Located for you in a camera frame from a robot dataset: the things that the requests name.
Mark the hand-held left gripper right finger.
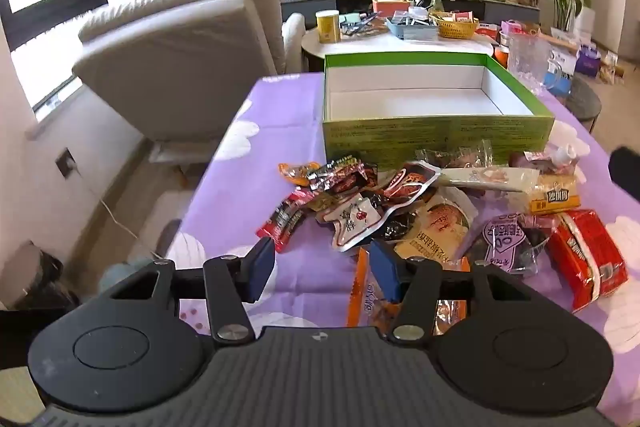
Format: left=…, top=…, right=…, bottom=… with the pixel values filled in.
left=369, top=239, right=540, bottom=343

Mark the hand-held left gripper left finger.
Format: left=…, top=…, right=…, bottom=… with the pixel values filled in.
left=106, top=237, right=277, bottom=344

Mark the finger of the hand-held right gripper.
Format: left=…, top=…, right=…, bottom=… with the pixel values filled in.
left=608, top=146, right=640, bottom=204

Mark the green cardboard box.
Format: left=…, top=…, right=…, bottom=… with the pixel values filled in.
left=321, top=52, right=556, bottom=168

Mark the orange clear snack packet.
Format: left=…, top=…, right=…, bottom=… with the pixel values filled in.
left=344, top=247, right=469, bottom=339

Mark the dark brown snack packet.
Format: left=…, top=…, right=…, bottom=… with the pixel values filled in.
left=371, top=206, right=419, bottom=241

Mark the purple floral tablecloth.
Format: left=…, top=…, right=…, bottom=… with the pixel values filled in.
left=164, top=72, right=640, bottom=414

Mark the red and black snack packet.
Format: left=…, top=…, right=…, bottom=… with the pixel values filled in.
left=255, top=188, right=314, bottom=254

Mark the small pink clear snack packet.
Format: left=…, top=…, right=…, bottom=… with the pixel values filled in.
left=544, top=143, right=582, bottom=174

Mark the beige round-print snack packet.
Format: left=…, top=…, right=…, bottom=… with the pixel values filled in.
left=394, top=193, right=479, bottom=269

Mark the yellow snack packet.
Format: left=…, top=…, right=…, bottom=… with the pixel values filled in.
left=528, top=173, right=584, bottom=216

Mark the dark round side table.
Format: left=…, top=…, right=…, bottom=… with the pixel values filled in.
left=566, top=76, right=603, bottom=134

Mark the large red snack packet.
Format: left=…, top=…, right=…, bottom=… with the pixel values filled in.
left=545, top=208, right=629, bottom=314

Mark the small orange snack packet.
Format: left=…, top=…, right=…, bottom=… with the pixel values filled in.
left=278, top=161, right=321, bottom=188

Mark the shiny black snack packet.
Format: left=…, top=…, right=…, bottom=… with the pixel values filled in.
left=307, top=156, right=379, bottom=196

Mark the purple gift bag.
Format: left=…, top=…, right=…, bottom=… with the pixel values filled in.
left=574, top=46, right=602, bottom=78

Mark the purple and white snack packet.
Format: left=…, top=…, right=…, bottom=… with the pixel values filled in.
left=466, top=211, right=552, bottom=279

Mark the long beige snack packet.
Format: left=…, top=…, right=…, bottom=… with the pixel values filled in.
left=439, top=166, right=542, bottom=194

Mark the clear brown snack packet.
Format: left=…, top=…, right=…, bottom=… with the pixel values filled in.
left=414, top=141, right=494, bottom=171

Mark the clear plastic bag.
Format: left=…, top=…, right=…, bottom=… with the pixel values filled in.
left=506, top=33, right=552, bottom=84

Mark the tall leafy floor plant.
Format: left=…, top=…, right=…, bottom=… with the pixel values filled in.
left=536, top=0, right=592, bottom=34

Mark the dark waste bin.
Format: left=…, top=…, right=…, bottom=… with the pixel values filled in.
left=9, top=241, right=77, bottom=311

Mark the beige recliner sofa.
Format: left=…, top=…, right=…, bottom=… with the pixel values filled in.
left=72, top=0, right=307, bottom=168

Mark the yellow wicker basket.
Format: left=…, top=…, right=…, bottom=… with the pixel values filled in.
left=431, top=11, right=479, bottom=40

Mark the round white coffee table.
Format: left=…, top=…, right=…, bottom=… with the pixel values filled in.
left=301, top=26, right=507, bottom=74

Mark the blue plastic tray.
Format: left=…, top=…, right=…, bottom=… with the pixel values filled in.
left=386, top=16, right=440, bottom=42

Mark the yellow canister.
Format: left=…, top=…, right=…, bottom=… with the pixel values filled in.
left=315, top=9, right=342, bottom=44

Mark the dark television stand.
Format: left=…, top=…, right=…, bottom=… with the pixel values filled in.
left=279, top=0, right=542, bottom=28

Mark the white power cable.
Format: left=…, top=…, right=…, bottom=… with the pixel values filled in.
left=74, top=166, right=167, bottom=259

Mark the wall power outlet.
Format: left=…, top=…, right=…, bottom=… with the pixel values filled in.
left=55, top=148, right=77, bottom=178

